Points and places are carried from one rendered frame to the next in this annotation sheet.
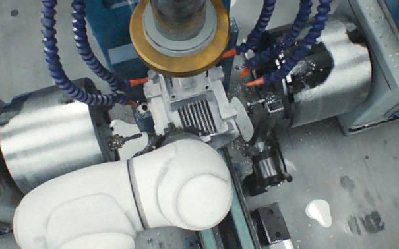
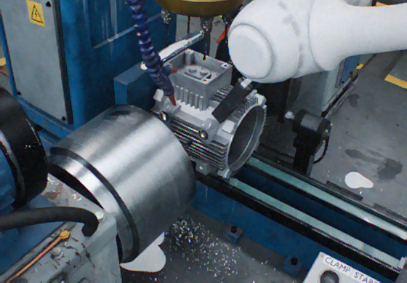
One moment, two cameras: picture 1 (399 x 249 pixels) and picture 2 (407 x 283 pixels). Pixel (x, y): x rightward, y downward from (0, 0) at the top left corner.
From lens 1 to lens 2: 0.75 m
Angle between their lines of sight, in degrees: 39
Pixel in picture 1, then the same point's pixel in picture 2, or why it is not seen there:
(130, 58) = (139, 74)
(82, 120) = (144, 118)
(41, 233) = (284, 14)
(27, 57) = not seen: outside the picture
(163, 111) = (194, 117)
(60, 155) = (144, 158)
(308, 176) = (325, 164)
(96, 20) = (83, 67)
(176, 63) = not seen: outside the picture
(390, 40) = not seen: hidden behind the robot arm
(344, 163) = (338, 142)
